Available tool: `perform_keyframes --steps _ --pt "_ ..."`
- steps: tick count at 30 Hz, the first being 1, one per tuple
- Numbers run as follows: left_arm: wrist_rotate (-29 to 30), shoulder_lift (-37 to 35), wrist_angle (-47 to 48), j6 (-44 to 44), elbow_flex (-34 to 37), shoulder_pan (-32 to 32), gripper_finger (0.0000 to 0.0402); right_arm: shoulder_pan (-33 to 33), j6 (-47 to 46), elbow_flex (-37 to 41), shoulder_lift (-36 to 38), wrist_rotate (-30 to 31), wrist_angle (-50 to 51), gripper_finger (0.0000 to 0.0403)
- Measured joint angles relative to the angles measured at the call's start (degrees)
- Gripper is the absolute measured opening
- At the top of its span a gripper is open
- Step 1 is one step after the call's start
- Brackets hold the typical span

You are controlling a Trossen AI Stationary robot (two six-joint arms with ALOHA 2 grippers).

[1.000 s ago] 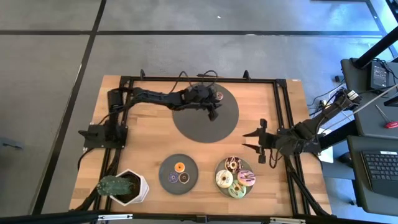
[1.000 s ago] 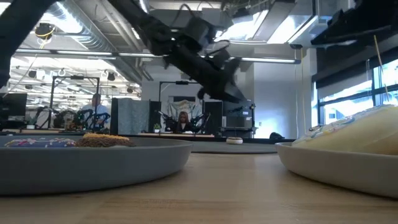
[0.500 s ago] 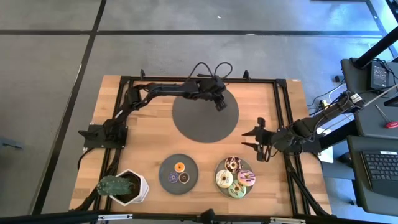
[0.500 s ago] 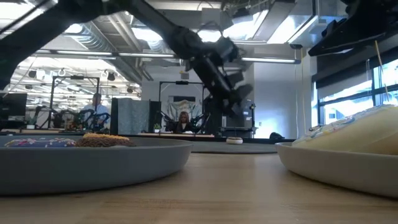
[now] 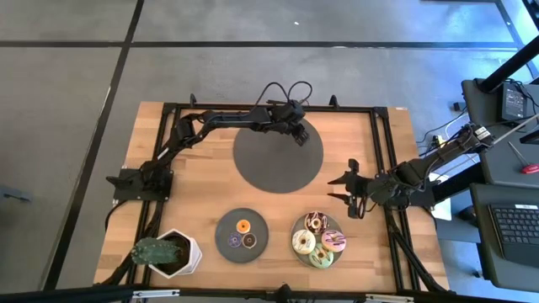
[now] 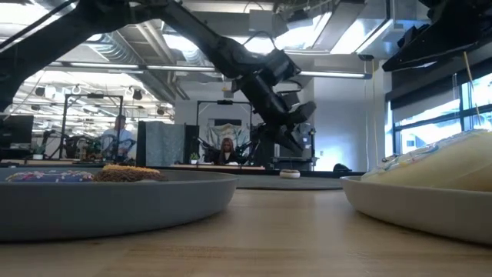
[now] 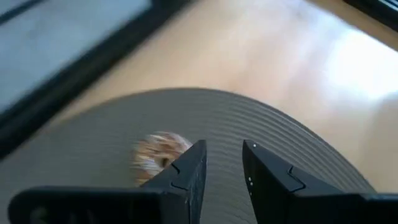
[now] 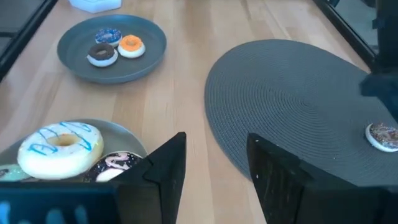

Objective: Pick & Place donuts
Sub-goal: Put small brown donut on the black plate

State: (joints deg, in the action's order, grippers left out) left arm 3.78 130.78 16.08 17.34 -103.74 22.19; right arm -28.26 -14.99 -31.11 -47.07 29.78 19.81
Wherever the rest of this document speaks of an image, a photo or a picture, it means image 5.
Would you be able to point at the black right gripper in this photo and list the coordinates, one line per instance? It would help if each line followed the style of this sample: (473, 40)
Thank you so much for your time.
(364, 189)

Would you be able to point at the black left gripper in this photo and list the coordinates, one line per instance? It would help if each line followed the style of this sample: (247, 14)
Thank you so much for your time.
(288, 115)

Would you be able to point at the large pink frosted donut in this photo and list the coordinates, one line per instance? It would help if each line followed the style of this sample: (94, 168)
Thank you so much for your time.
(328, 242)

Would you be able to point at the large white frosted donut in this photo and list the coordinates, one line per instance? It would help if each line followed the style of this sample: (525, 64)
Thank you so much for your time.
(298, 244)

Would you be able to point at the large green frosted donut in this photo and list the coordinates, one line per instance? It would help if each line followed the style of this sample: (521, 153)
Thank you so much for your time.
(315, 260)

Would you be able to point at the small orange donut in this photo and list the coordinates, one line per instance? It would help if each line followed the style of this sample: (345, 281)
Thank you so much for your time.
(239, 226)

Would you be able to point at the small chocolate white-rimmed donut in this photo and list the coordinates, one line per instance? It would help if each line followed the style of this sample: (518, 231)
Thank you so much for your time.
(245, 240)

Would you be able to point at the small purple donut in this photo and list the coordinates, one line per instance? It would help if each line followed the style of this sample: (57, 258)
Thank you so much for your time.
(231, 240)

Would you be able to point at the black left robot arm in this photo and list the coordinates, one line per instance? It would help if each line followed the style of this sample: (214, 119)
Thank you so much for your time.
(227, 120)

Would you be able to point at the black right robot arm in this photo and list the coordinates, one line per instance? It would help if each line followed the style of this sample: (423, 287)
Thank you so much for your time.
(425, 166)

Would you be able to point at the large dark round mat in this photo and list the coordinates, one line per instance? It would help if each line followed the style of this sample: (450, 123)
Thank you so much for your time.
(273, 164)

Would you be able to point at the thin black stick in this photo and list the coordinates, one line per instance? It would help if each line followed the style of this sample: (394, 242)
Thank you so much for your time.
(273, 102)

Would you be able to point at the large chocolate sprinkled donut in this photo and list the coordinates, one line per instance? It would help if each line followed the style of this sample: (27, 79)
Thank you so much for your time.
(310, 225)

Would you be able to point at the light grey round plate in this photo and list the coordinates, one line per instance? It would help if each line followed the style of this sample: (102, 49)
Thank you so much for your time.
(297, 221)

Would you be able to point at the small white table label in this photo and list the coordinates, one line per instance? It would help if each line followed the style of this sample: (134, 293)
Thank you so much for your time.
(401, 108)

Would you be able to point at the white paper sheet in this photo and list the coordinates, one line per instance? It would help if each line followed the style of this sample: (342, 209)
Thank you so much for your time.
(444, 212)

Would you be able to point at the dark grey round plate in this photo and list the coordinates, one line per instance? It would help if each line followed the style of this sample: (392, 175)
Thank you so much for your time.
(227, 223)

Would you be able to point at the black support beam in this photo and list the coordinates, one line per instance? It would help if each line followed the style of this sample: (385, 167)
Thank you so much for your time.
(459, 186)

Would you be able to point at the small black plug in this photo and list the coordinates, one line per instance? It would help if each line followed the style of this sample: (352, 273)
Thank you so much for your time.
(457, 106)

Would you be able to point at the dark keyboard desk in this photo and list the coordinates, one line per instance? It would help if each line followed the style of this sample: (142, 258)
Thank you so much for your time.
(484, 252)

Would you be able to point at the white hexagonal plant pot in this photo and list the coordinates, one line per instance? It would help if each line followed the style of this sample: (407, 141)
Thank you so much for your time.
(194, 254)

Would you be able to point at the dark side desk top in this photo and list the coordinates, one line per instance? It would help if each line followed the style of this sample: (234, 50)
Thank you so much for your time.
(501, 172)

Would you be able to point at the thin grey rod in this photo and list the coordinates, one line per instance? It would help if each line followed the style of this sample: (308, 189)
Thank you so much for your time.
(511, 131)

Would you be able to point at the black keyboard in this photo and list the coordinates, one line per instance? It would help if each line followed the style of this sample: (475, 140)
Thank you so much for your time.
(518, 227)

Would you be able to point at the green cactus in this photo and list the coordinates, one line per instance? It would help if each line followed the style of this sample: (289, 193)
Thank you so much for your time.
(153, 251)

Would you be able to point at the black power adapter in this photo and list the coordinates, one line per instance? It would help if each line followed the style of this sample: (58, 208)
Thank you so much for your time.
(513, 103)

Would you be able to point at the black diagonal pole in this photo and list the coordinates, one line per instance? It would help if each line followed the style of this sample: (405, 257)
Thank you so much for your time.
(509, 65)

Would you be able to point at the dark object on floor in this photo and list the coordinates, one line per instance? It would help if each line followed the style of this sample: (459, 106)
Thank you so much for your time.
(12, 194)

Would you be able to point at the black aluminium table frame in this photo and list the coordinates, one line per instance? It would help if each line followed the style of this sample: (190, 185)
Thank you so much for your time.
(345, 108)

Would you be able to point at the silver rail bracket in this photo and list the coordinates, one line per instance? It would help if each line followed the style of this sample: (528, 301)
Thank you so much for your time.
(156, 293)
(389, 298)

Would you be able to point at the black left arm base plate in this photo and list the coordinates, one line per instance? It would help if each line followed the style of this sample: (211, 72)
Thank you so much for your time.
(126, 193)

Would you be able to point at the black overhead rail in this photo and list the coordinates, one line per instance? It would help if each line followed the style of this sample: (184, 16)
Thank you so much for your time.
(63, 294)

